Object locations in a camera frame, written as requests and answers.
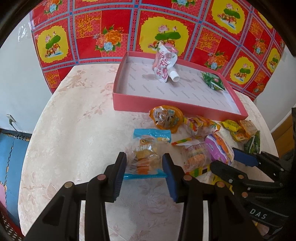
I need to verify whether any purple snack tin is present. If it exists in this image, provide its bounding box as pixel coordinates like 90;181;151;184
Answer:
205;133;234;165

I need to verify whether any orange cracker sleeve pack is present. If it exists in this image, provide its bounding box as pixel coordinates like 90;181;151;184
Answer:
230;120;258;142

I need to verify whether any rainbow-edged clear snack bag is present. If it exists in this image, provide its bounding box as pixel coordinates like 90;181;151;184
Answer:
171;137;211;178

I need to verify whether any yellow-red striped candy bag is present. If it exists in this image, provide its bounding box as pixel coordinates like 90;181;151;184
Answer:
183;116;221;137

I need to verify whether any small green pea packet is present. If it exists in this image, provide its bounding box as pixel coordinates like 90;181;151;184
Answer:
202;72;225;91

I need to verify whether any orange jelly cup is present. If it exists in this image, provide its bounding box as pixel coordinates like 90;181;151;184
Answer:
149;105;184;133

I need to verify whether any blue-edged clear candy bag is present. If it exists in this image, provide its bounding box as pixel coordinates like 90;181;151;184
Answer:
124;128;171;180

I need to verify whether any peach jelly drink pouch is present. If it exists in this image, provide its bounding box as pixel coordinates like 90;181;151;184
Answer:
152;43;180;82

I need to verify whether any large green pea packet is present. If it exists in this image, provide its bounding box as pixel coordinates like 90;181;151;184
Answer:
243;131;260;154

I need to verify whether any yellow cake snack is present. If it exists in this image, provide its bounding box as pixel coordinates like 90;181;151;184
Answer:
210;174;234;194

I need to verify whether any right hand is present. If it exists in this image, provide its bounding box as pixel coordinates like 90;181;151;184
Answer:
253;220;277;238

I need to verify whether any blue foam floor mat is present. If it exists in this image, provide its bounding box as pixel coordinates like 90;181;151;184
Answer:
1;133;32;227

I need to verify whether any pink shallow cardboard box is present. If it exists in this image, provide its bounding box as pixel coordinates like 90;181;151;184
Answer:
113;51;248;121

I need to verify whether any white wall outlet with cord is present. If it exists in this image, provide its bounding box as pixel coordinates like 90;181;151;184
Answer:
6;114;23;133

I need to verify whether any red floral patterned wall cloth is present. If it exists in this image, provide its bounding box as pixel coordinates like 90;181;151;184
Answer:
29;0;285;100

